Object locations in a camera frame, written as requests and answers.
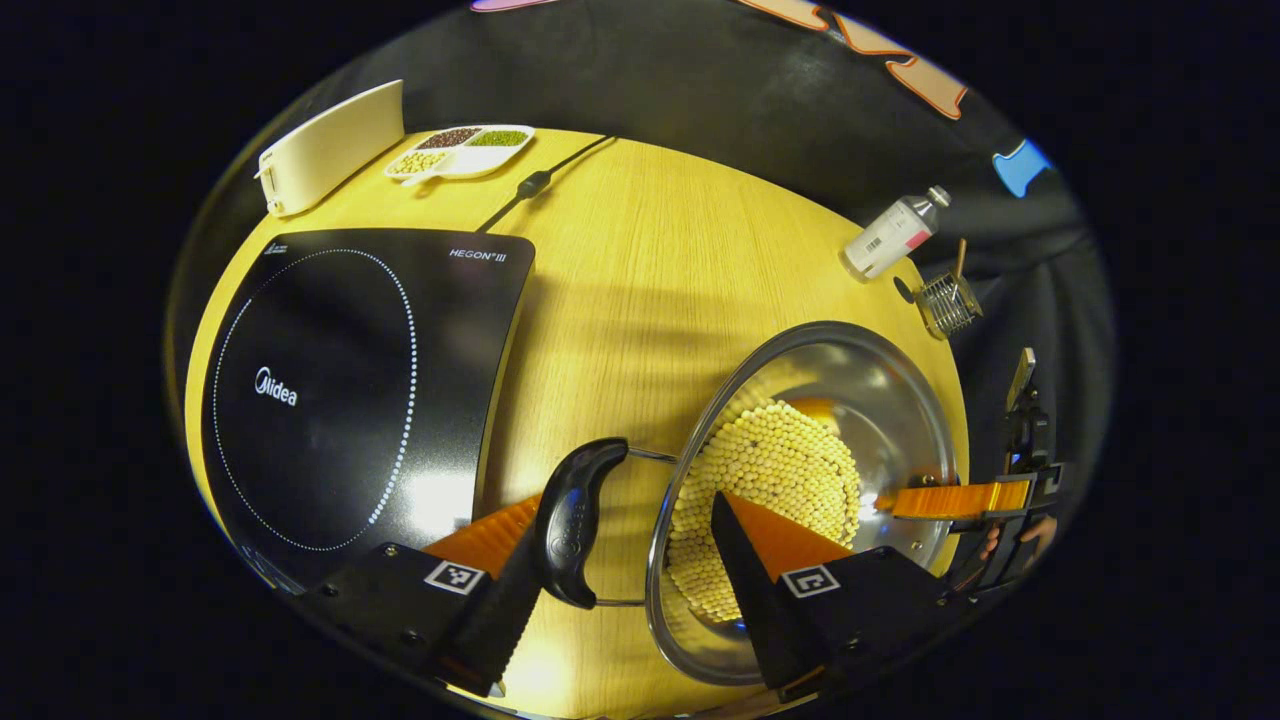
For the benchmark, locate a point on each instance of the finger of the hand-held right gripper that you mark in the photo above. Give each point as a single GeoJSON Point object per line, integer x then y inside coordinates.
{"type": "Point", "coordinates": [960, 500]}

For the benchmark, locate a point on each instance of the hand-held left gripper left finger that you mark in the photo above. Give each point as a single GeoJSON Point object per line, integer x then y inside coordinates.
{"type": "Point", "coordinates": [495, 625]}

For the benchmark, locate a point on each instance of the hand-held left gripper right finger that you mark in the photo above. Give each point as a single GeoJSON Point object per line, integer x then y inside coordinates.
{"type": "Point", "coordinates": [745, 570]}

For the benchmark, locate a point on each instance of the black induction cooktop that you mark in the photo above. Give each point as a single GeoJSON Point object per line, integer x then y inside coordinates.
{"type": "Point", "coordinates": [340, 400]}

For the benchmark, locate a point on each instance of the clear bottle with pink label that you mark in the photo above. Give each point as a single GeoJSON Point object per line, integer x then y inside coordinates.
{"type": "Point", "coordinates": [890, 235]}

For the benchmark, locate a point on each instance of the white divided dish of beans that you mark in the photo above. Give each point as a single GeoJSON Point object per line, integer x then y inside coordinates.
{"type": "Point", "coordinates": [460, 150]}

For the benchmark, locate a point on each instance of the white toaster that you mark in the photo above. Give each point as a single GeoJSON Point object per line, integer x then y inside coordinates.
{"type": "Point", "coordinates": [330, 150]}

